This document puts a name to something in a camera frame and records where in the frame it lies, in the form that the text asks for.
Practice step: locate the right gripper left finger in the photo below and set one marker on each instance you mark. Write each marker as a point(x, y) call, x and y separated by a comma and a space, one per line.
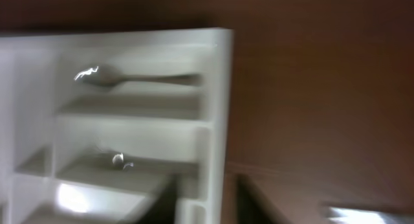
point(163, 209)

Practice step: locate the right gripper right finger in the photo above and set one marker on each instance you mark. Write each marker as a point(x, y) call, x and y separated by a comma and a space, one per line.
point(252, 207)

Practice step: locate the white plastic cutlery tray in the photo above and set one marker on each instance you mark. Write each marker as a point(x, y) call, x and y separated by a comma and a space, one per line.
point(78, 153)

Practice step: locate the steel spoon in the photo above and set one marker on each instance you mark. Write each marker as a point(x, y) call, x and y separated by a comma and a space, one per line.
point(109, 77)

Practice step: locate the steel fork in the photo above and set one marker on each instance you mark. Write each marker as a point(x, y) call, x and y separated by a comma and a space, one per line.
point(362, 214)

